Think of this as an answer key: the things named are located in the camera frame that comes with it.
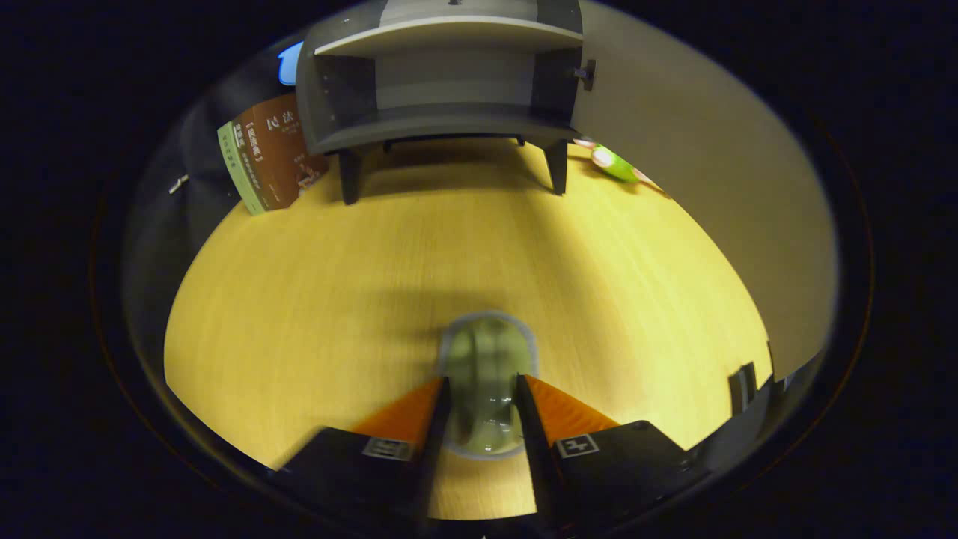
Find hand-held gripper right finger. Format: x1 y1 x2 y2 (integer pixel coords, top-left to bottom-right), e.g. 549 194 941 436
515 373 712 521

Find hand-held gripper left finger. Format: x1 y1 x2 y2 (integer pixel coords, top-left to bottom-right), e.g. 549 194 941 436
281 376 452 521

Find small green gray-rimmed object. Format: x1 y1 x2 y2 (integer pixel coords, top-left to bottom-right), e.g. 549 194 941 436
438 312 538 460

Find black door handle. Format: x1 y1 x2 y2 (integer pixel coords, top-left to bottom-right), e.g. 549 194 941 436
728 362 758 416

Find green plush toy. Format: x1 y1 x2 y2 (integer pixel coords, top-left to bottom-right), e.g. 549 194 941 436
575 137 663 192

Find gray cabinet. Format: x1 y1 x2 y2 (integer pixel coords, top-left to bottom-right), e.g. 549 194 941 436
296 0 597 206

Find brown book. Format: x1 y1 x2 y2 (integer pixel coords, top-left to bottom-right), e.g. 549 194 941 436
234 112 270 212
258 92 330 207

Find black backdrop cloth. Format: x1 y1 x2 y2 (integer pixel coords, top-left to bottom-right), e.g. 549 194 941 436
127 37 308 248

